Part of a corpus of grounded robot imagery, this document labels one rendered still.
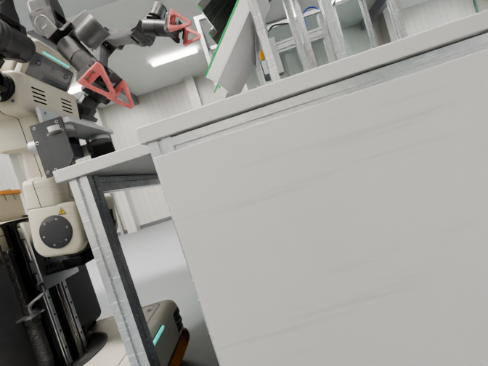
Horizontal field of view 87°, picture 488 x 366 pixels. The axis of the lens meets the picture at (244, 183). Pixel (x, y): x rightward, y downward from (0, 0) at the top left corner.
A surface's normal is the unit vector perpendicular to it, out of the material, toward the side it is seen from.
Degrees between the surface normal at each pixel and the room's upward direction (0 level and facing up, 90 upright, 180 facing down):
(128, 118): 90
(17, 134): 90
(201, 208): 90
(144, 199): 90
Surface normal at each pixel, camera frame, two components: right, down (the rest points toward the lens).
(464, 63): -0.07, 0.06
